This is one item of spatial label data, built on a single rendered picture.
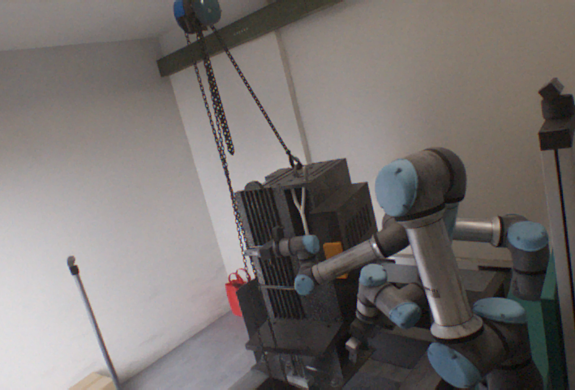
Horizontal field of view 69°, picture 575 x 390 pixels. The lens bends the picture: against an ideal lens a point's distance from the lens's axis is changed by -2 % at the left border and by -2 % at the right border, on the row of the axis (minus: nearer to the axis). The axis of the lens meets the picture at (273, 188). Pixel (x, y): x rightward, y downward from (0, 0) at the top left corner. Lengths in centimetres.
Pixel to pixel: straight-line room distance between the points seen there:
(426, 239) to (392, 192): 13
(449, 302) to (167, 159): 354
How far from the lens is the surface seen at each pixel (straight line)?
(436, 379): 216
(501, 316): 116
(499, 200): 287
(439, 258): 101
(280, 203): 204
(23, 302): 380
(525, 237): 160
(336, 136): 323
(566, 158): 113
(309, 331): 218
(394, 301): 122
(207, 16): 184
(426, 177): 97
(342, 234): 189
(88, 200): 390
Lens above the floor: 198
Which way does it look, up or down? 11 degrees down
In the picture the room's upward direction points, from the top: 15 degrees counter-clockwise
